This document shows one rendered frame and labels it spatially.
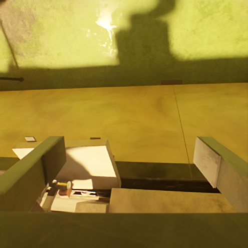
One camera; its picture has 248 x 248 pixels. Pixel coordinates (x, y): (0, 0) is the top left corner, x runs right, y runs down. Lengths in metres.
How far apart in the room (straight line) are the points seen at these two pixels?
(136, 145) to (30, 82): 1.04
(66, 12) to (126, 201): 1.04
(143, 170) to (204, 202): 0.21
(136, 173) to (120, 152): 0.12
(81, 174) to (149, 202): 0.23
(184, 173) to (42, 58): 1.14
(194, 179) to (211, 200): 0.08
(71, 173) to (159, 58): 0.86
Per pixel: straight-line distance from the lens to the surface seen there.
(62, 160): 0.17
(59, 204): 0.98
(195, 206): 0.59
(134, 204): 0.57
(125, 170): 0.64
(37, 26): 1.31
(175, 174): 0.63
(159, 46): 1.15
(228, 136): 0.81
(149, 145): 0.71
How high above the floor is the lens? 1.11
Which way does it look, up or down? 50 degrees down
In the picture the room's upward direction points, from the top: 169 degrees counter-clockwise
